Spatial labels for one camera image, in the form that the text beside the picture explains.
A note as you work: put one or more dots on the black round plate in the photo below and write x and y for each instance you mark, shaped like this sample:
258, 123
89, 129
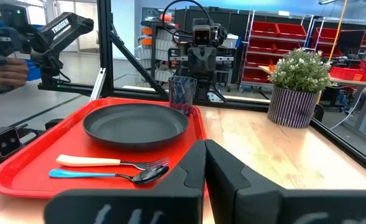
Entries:
133, 127

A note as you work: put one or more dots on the red plastic tray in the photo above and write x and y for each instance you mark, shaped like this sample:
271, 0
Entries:
61, 146

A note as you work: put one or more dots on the red bin shelf rack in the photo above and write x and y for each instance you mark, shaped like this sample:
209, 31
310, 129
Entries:
279, 31
325, 40

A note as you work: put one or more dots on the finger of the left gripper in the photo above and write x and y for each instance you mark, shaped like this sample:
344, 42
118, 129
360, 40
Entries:
209, 63
195, 63

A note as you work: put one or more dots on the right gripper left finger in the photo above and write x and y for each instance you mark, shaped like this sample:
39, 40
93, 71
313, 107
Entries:
139, 208

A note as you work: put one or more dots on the black table camera box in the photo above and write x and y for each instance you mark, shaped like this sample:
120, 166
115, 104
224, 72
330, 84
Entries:
4, 143

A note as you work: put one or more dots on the white parts drawer rack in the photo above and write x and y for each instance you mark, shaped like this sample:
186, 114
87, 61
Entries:
148, 53

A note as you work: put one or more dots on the red storage bin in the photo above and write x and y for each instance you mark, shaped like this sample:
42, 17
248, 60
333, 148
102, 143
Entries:
347, 74

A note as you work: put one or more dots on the green plant in striped pot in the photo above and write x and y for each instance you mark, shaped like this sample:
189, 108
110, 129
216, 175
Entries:
294, 93

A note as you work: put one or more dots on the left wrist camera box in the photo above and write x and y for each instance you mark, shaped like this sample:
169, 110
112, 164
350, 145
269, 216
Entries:
202, 35

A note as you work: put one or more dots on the person's hand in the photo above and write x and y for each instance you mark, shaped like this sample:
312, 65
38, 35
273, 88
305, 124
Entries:
5, 73

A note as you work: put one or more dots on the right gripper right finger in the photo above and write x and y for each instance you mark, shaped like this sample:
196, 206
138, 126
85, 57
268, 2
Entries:
263, 208

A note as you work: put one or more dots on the dark translucent cup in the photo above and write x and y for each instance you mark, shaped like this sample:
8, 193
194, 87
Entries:
182, 93

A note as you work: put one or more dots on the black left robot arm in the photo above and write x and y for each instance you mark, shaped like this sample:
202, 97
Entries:
205, 82

